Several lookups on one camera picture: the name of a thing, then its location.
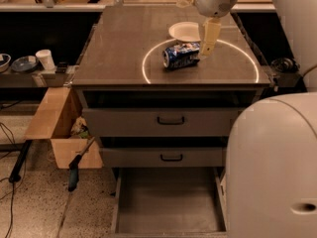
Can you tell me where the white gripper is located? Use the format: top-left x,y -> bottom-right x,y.
176,0 -> 237,57

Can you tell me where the coiled black cable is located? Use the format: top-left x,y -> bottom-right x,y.
270,57 -> 300,74

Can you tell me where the teal handled tool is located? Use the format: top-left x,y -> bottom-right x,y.
68,137 -> 95,192

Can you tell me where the blue pepsi can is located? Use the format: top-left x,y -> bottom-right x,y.
162,43 -> 200,70

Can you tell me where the grey bowl at left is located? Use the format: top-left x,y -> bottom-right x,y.
0,54 -> 11,73

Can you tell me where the black bar on floor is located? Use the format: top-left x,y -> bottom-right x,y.
9,140 -> 32,183

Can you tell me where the dark blue plate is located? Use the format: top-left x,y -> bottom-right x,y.
11,56 -> 39,73

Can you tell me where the grey drawer cabinet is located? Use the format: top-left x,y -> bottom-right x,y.
71,4 -> 271,238

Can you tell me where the grey top drawer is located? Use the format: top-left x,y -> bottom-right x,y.
82,108 -> 242,137

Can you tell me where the open cardboard box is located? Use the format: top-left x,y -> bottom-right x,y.
25,86 -> 104,170

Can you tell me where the white paper bowl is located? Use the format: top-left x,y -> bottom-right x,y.
168,22 -> 201,42

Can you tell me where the grey middle drawer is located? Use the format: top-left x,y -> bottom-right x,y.
100,147 -> 226,168

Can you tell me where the grey open bottom drawer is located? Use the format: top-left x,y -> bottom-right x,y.
110,168 -> 227,238

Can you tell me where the grey side shelf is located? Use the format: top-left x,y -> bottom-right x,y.
0,65 -> 77,88

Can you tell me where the white paper cup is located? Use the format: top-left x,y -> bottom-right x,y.
36,50 -> 55,70

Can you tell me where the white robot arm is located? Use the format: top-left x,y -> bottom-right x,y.
226,0 -> 317,238

